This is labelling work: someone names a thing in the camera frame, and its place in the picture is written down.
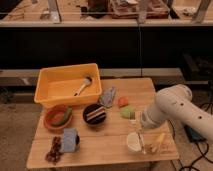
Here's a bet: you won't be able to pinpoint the clear plastic fork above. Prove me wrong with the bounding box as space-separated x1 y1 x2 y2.
137 132 146 154

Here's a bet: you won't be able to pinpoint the black bowl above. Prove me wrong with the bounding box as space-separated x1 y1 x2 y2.
83 104 106 125

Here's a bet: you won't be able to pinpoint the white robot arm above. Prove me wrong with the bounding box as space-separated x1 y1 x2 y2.
139 84 213 142

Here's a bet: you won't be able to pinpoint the white paper cup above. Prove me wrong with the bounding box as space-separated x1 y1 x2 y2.
126 132 142 152

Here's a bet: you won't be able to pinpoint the green toy fruit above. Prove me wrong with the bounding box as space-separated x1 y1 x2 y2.
120 105 135 119

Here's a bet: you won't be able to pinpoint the yellow banana toy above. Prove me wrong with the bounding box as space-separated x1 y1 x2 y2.
150 133 165 153

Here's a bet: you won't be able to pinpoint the orange toy fruit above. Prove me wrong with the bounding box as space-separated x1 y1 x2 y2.
118 97 129 107

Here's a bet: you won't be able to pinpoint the wooden table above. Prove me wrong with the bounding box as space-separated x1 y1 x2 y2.
26 78 179 169

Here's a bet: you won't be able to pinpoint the grey blue cloth pouch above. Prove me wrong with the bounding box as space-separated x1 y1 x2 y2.
99 87 116 108

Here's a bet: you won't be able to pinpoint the dark round object behind sponge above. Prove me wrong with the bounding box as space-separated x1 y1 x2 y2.
76 134 80 146

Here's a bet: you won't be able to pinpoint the blue sponge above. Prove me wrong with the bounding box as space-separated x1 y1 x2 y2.
61 128 77 153

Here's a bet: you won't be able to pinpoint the green pickle toy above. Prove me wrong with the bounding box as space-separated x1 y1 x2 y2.
52 107 72 126

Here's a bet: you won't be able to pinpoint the terracotta bowl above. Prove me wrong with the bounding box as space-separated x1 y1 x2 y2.
43 105 72 131

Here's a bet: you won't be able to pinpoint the yellow plastic bin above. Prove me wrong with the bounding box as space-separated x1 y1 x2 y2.
34 63 102 108

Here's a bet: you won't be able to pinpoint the black floor cables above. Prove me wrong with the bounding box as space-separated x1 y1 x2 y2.
173 79 213 171

